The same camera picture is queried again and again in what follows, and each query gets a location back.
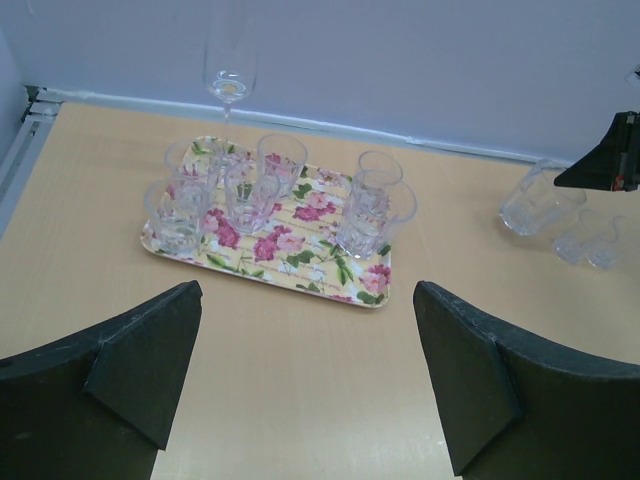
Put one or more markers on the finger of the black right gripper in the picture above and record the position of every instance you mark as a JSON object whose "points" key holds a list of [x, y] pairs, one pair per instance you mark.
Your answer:
{"points": [[613, 165]]}

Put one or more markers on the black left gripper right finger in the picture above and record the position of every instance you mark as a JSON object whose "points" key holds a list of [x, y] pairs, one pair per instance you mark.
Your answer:
{"points": [[515, 405]]}

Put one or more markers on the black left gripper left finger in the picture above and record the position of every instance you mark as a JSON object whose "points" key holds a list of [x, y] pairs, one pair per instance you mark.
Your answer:
{"points": [[100, 403]]}

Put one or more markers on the large clear faceted tumbler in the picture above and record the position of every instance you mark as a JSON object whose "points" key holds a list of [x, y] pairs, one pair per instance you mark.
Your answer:
{"points": [[535, 203]]}

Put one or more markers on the clear glass sideways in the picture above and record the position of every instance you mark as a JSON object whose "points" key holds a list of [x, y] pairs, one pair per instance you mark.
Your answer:
{"points": [[177, 208]]}

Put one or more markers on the small clear glass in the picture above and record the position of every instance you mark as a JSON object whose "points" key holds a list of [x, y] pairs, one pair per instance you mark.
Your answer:
{"points": [[618, 244], [285, 156], [198, 159], [383, 162], [574, 243], [250, 193]]}

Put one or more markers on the clear faceted tumbler front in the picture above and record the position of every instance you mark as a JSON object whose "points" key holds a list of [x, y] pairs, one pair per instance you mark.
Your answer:
{"points": [[377, 207]]}

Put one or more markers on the floral patterned tray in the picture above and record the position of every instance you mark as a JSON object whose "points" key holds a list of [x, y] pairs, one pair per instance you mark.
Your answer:
{"points": [[297, 248]]}

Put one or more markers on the small clear glass behind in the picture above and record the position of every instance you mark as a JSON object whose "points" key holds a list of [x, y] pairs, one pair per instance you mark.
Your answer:
{"points": [[574, 243]]}

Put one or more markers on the tall clear stemmed glass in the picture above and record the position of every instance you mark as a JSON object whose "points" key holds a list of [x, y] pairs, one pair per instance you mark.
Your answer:
{"points": [[231, 54]]}

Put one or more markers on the aluminium table frame rail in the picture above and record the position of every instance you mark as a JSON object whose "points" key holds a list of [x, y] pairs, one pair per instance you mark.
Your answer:
{"points": [[45, 103]]}

